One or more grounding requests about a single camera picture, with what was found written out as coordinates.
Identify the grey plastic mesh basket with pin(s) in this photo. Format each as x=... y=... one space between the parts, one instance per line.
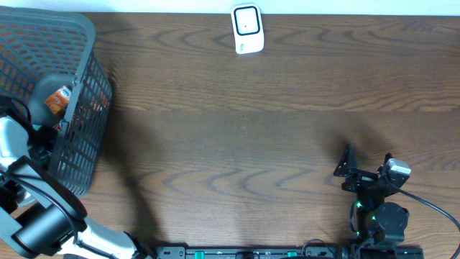
x=42 y=51

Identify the orange snack packet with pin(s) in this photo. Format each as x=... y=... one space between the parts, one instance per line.
x=58 y=101

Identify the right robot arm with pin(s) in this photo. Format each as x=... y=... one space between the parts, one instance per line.
x=379 y=225

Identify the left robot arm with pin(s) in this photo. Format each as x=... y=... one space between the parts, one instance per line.
x=39 y=216

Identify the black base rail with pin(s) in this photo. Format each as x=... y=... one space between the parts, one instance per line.
x=314 y=251

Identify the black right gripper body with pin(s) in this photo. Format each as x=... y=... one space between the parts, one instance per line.
x=366 y=197

